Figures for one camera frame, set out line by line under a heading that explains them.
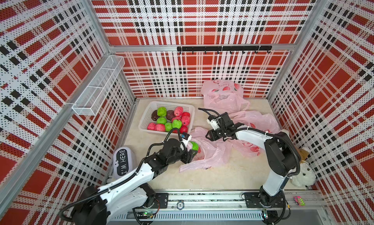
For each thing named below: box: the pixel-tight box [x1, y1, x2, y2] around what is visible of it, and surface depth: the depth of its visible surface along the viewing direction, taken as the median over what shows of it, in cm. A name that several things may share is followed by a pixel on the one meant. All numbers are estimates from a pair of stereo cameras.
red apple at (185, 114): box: [181, 111, 191, 118], surface depth 106 cm
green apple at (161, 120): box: [156, 116, 168, 125], surface depth 103 cm
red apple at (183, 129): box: [179, 125, 189, 134], surface depth 98 cm
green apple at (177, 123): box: [171, 119, 183, 130], surface depth 95 cm
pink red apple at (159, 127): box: [154, 123, 166, 132], surface depth 95 cm
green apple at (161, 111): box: [156, 106, 168, 117], surface depth 101 cm
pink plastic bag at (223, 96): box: [200, 79, 250, 114], surface depth 110 cm
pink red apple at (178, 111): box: [173, 106, 184, 117], surface depth 103 cm
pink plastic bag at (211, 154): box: [179, 127, 234, 173], surface depth 79 cm
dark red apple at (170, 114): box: [166, 109, 175, 121], surface depth 105 cm
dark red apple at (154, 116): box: [150, 110, 161, 121], surface depth 103 cm
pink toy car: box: [293, 195, 306, 207], surface depth 73 cm
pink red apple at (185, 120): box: [180, 115, 191, 127], surface depth 98 cm
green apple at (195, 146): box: [189, 141, 200, 151], surface depth 78 cm
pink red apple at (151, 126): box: [147, 122, 157, 131], surface depth 98 cm
